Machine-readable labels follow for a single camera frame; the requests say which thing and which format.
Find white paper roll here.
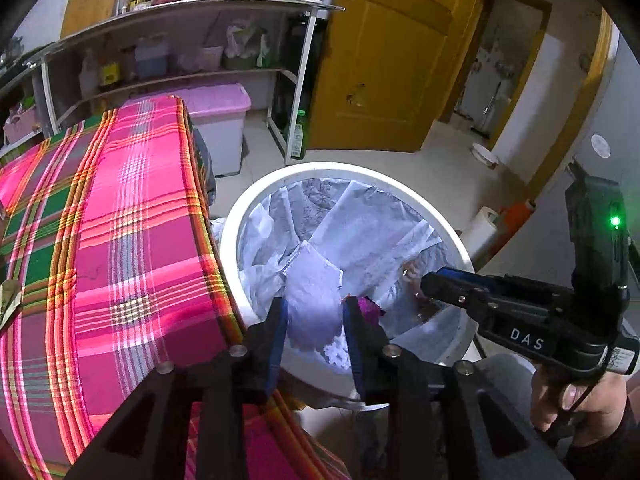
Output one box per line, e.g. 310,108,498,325
460,205,501,248

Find pink plastic basket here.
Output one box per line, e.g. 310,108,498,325
2,110,43,146

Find person's right hand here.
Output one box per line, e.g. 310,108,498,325
530,360,628,448

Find purple snack bag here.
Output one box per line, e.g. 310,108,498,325
345,295,386,318

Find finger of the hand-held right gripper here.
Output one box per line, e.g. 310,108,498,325
420,272,488,328
436,268,502,291

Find pink plastic tub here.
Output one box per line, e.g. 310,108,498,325
197,45,224,72

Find purple white carton box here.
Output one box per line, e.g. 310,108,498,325
282,240,351,371

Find person's right forearm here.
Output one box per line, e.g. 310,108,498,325
562,400,640,480

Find green glass bottle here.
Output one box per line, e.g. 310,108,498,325
290,109,307,158

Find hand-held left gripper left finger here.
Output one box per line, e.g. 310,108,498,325
65,297,290,480

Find white plastic jug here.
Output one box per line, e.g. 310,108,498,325
80,50,98,98

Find blue grey plastic jug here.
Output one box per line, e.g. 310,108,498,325
134,35,168,81

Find pink green plaid tablecloth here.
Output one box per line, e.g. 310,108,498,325
0,95,351,480

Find crumpled plastic bag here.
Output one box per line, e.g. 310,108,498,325
223,20,271,70

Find yellow label oil bottle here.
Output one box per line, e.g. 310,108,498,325
97,50,123,86

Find pink lid storage box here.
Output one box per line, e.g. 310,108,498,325
122,82,252,177

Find white floor bowl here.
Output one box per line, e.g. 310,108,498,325
472,142,501,168

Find white metal shelf rack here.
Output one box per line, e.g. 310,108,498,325
22,0,346,166

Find orange roll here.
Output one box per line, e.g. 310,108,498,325
495,200,536,241

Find yellow wooden door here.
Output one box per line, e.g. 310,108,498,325
307,0,488,153

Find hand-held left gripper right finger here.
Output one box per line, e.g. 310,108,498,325
342,296,576,480

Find round white wall disc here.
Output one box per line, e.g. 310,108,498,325
590,133,613,160

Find white round trash bin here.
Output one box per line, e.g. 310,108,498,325
219,161,476,411

